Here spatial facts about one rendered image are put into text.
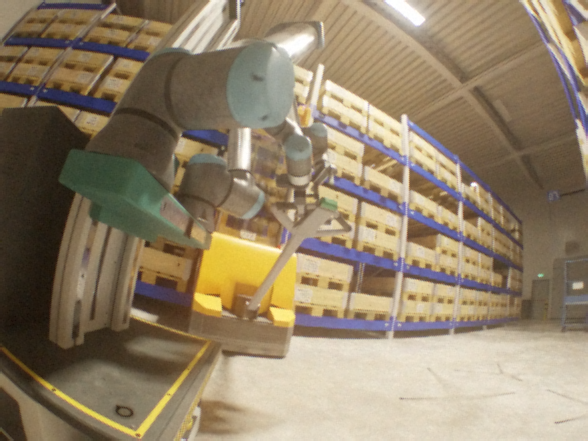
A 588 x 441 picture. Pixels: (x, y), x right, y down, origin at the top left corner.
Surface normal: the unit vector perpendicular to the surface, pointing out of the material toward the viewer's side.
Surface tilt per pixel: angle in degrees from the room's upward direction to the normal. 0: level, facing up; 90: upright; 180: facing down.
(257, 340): 90
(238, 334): 90
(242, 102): 154
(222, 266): 74
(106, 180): 90
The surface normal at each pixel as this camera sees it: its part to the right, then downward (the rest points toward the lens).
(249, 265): 0.44, -0.42
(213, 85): -0.27, 0.44
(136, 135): 0.64, -0.40
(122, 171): 0.15, -0.22
